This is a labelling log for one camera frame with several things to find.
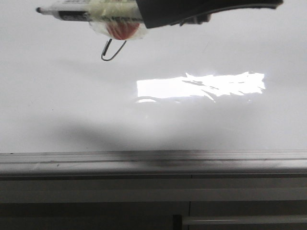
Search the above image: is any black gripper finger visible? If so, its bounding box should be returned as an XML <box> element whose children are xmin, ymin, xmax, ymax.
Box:
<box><xmin>136</xmin><ymin>0</ymin><xmax>283</xmax><ymax>29</ymax></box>

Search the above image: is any black white whiteboard marker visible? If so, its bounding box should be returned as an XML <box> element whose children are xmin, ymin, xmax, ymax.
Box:
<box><xmin>36</xmin><ymin>0</ymin><xmax>143</xmax><ymax>23</ymax></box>

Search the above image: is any red round magnet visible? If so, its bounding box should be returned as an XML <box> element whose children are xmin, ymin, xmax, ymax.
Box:
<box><xmin>106</xmin><ymin>22</ymin><xmax>140</xmax><ymax>40</ymax></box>

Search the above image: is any white whiteboard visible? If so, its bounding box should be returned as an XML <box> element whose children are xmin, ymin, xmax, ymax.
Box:
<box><xmin>0</xmin><ymin>0</ymin><xmax>307</xmax><ymax>176</ymax></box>

